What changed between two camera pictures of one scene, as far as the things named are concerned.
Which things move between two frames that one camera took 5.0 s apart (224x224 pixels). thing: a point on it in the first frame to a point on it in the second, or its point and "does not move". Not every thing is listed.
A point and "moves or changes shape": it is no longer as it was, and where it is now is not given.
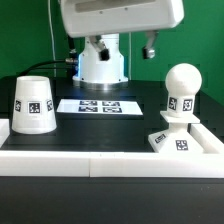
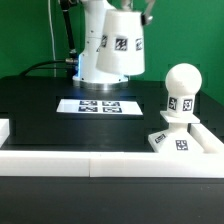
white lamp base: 177,138 does not move
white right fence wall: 205,140 does not move
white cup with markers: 33,111 moves or changes shape
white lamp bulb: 182,83 does not move
